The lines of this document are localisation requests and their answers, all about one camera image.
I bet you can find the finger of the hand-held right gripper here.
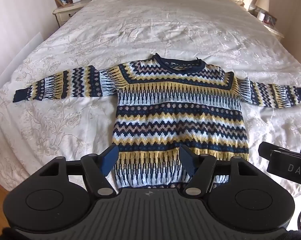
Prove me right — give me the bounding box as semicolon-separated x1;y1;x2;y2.
258;142;301;160

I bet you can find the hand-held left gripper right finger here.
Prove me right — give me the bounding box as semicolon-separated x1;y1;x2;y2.
179;145;256;195

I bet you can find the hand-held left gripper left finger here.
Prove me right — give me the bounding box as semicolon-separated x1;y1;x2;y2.
42;145;119;198

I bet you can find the navy yellow patterned knit sweater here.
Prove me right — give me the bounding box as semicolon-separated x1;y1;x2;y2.
13;53;301;189

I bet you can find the cream wooden nightstand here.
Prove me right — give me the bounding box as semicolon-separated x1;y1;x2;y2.
263;20;285;40
53;0;96;27

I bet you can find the beige shade table lamp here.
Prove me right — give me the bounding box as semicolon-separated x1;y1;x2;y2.
254;0;270;13

